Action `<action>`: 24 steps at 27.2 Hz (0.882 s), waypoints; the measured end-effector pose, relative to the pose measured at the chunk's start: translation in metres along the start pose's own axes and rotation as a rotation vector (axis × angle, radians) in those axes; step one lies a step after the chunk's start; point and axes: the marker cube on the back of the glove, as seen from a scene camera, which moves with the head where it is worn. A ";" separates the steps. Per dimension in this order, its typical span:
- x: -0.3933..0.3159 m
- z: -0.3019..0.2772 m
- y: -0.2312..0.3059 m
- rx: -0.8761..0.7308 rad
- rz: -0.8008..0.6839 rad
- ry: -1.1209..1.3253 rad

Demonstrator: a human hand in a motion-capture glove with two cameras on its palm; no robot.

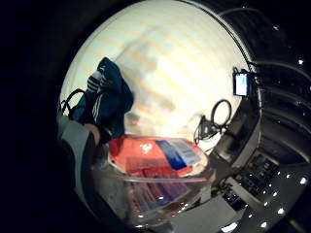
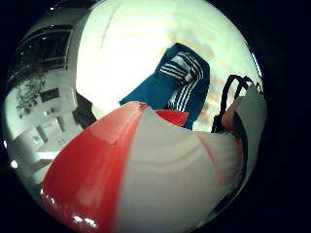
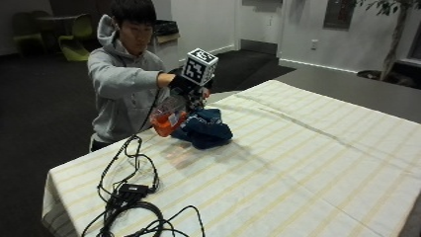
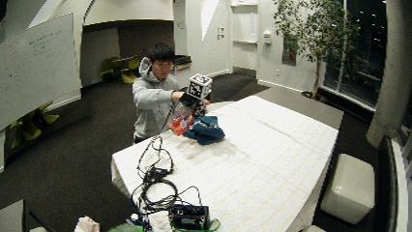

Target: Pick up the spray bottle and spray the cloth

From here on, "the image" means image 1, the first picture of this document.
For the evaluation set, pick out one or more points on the clear plastic box red label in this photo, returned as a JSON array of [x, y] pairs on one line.
[[152, 161]]

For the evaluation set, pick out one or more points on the blue white-striped jacket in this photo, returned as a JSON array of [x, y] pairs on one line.
[[108, 103]]

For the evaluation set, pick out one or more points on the small device with lit screen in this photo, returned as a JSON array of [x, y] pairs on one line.
[[241, 83]]

